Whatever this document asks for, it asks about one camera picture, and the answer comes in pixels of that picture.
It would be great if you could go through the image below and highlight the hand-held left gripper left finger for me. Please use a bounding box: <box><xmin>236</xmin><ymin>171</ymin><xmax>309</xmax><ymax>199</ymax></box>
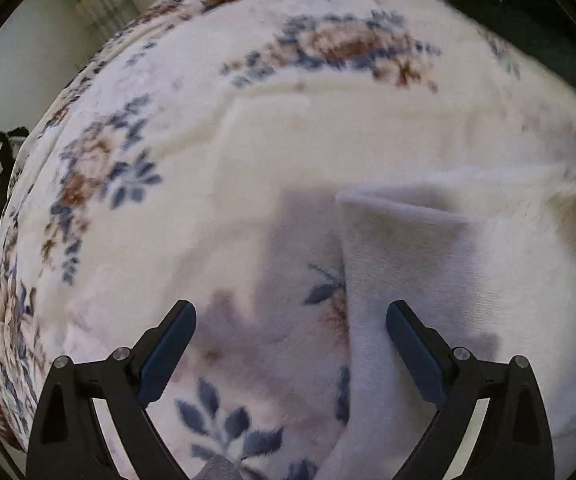
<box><xmin>25</xmin><ymin>300</ymin><xmax>197</xmax><ymax>480</ymax></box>

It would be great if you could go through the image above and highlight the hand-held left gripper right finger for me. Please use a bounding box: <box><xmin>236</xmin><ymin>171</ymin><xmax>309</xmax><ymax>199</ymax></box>
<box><xmin>386</xmin><ymin>300</ymin><xmax>554</xmax><ymax>480</ymax></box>

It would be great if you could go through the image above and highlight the dark green quilt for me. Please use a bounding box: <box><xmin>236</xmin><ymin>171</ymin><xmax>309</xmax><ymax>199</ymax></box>
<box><xmin>400</xmin><ymin>0</ymin><xmax>576</xmax><ymax>126</ymax></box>

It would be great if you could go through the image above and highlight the floral printed blanket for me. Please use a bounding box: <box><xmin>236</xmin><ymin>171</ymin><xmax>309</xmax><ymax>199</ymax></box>
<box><xmin>0</xmin><ymin>0</ymin><xmax>576</xmax><ymax>480</ymax></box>

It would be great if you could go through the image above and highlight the black clothes pile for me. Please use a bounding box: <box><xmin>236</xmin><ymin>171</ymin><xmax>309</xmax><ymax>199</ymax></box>
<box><xmin>0</xmin><ymin>127</ymin><xmax>30</xmax><ymax>222</ymax></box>

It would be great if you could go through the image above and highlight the white fleece garment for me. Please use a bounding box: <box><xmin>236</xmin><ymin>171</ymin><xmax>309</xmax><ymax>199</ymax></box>
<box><xmin>317</xmin><ymin>162</ymin><xmax>576</xmax><ymax>480</ymax></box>

